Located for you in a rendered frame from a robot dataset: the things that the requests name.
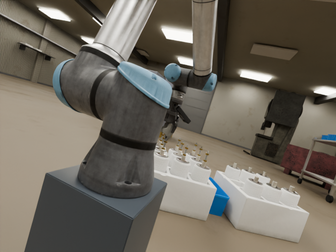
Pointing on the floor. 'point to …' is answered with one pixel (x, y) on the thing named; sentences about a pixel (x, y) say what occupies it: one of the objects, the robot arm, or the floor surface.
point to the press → (286, 130)
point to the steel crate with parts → (293, 154)
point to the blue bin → (218, 200)
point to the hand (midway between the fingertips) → (167, 138)
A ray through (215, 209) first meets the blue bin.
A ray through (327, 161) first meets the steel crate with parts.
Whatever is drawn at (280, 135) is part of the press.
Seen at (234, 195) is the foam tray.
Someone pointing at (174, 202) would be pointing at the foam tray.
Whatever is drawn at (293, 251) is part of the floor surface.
